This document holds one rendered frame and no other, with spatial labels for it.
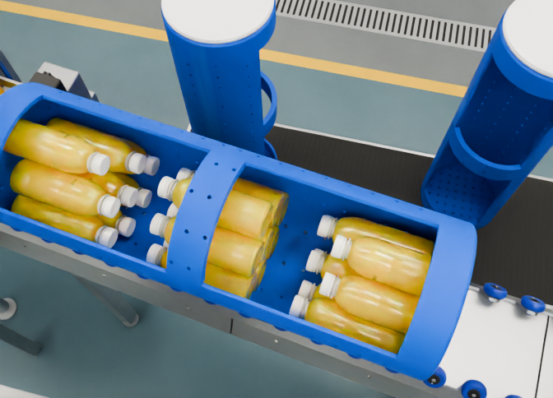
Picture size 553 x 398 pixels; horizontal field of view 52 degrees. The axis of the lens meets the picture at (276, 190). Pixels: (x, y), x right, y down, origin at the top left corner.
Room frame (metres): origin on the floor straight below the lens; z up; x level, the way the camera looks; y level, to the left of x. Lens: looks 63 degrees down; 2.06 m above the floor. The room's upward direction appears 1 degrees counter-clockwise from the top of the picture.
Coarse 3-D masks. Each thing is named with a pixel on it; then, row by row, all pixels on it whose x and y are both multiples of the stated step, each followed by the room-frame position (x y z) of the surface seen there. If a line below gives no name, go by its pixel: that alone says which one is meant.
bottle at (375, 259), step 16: (368, 240) 0.35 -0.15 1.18; (384, 240) 0.35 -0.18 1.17; (352, 256) 0.32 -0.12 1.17; (368, 256) 0.32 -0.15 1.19; (384, 256) 0.32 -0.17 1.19; (400, 256) 0.32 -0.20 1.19; (416, 256) 0.32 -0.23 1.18; (368, 272) 0.30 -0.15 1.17; (384, 272) 0.29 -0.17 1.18; (400, 272) 0.29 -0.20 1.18; (416, 272) 0.29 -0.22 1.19; (400, 288) 0.27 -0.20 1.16; (416, 288) 0.27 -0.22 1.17
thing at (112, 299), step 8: (80, 280) 0.51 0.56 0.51; (88, 280) 0.50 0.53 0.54; (88, 288) 0.51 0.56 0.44; (96, 288) 0.50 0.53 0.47; (104, 288) 0.51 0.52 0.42; (96, 296) 0.51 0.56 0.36; (104, 296) 0.50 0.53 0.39; (112, 296) 0.51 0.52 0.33; (120, 296) 0.53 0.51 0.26; (104, 304) 0.51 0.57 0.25; (112, 304) 0.50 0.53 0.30; (120, 304) 0.51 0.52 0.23; (128, 304) 0.53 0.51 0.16; (112, 312) 0.51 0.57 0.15; (120, 312) 0.50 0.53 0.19; (128, 312) 0.52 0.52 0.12; (136, 312) 0.53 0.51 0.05; (120, 320) 0.51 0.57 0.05; (128, 320) 0.50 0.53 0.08; (136, 320) 0.52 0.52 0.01
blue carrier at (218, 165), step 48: (0, 96) 0.62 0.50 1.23; (48, 96) 0.63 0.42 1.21; (0, 144) 0.52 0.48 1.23; (144, 144) 0.63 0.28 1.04; (192, 144) 0.52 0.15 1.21; (0, 192) 0.50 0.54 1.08; (192, 192) 0.42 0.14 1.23; (288, 192) 0.51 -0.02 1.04; (336, 192) 0.42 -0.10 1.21; (48, 240) 0.40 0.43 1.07; (144, 240) 0.44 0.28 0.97; (192, 240) 0.34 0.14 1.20; (288, 240) 0.44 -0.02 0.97; (432, 240) 0.40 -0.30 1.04; (192, 288) 0.29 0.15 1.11; (288, 288) 0.34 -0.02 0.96; (432, 288) 0.25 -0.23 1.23; (336, 336) 0.20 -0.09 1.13; (432, 336) 0.19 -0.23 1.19
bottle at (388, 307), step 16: (336, 288) 0.28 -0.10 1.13; (352, 288) 0.28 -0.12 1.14; (368, 288) 0.28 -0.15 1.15; (384, 288) 0.28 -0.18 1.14; (352, 304) 0.25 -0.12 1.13; (368, 304) 0.25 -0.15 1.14; (384, 304) 0.25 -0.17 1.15; (400, 304) 0.25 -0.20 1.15; (416, 304) 0.25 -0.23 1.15; (368, 320) 0.23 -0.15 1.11; (384, 320) 0.23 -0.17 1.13; (400, 320) 0.22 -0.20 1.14
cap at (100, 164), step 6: (96, 156) 0.52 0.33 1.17; (102, 156) 0.52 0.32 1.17; (108, 156) 0.53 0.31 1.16; (96, 162) 0.51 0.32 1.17; (102, 162) 0.51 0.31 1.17; (108, 162) 0.52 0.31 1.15; (96, 168) 0.50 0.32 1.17; (102, 168) 0.51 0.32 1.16; (108, 168) 0.52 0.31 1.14; (102, 174) 0.50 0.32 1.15
